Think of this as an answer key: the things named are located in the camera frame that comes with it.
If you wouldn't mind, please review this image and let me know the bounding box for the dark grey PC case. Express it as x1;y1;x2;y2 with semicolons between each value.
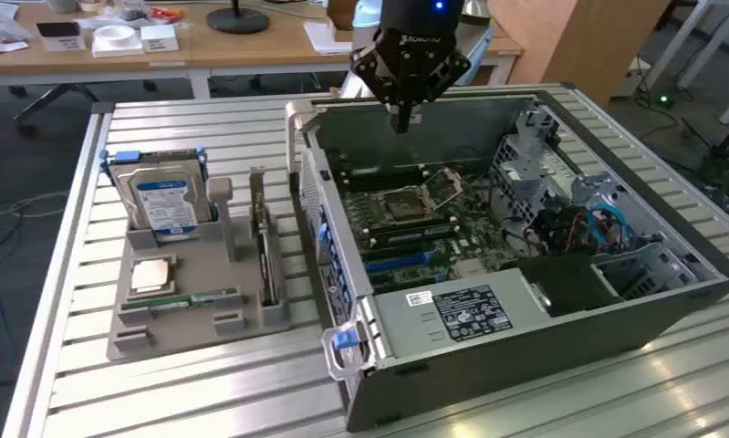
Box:
285;86;729;433

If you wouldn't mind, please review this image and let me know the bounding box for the plain white box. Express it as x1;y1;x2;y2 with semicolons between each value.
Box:
139;25;178;54

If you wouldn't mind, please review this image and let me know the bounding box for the white box with black lid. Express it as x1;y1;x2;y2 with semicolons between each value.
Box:
35;21;87;51

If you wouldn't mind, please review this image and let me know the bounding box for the Nvidia graphics card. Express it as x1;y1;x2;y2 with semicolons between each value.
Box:
247;166;282;308

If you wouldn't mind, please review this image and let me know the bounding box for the white chipset heatsink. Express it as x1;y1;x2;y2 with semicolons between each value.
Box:
455;259;495;278

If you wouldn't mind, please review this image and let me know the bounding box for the grey power supply unit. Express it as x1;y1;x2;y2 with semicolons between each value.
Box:
355;268;553;360

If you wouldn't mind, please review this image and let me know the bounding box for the white box with tape roll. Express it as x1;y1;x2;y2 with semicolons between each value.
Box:
91;25;145;58

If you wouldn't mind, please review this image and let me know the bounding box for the CPU socket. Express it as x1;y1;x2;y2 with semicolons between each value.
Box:
381;185;430;224

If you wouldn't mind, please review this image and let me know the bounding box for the grey parts rack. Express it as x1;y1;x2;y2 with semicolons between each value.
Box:
106;176;298;361

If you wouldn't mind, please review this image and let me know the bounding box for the metal socket cover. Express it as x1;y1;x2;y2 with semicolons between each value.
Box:
422;167;467;211

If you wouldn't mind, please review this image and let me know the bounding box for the wooden cabinet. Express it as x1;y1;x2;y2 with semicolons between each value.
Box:
489;0;674;104

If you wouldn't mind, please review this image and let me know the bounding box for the RAM stick with green label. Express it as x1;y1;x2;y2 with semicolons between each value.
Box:
373;222;455;247

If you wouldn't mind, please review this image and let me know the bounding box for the black tripod stand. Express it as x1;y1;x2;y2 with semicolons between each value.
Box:
681;90;729;161

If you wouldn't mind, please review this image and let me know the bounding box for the perforated silver disk bay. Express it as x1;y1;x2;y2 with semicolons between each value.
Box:
491;132;581;207

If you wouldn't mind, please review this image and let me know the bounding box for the blue expansion slot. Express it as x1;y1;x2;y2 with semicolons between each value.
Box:
363;250;439;275

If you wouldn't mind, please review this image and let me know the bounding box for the black office chair base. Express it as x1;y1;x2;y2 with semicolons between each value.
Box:
10;80;159;133

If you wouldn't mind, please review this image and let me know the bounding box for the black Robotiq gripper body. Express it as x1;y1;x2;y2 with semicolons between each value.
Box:
373;0;466;105

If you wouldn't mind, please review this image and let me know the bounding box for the plain silver disk bay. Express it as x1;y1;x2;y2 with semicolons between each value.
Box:
590;241;721;305

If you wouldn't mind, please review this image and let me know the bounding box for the blue wire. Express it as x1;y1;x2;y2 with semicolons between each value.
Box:
586;207;634;252

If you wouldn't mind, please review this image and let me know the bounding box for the white notebook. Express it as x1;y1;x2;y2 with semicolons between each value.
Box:
305;20;358;56

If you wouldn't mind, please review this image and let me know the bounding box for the green bare RAM stick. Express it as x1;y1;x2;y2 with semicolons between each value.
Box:
125;287;243;311

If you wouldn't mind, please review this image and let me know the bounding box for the black lamp base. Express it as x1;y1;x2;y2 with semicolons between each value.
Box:
206;0;273;34

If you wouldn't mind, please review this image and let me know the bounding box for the white floor cable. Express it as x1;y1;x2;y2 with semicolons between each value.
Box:
0;190;69;219

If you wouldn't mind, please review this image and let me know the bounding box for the wooden desk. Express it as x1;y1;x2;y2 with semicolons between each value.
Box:
0;0;527;88

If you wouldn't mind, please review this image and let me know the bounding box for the silver CPU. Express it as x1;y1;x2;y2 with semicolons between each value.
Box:
130;259;175;293

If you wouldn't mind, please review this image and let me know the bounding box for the hard disk in blue carrier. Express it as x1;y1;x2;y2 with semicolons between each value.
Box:
99;146;211;243

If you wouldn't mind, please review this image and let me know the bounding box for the green Dell motherboard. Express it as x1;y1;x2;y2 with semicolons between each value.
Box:
325;150;525;293

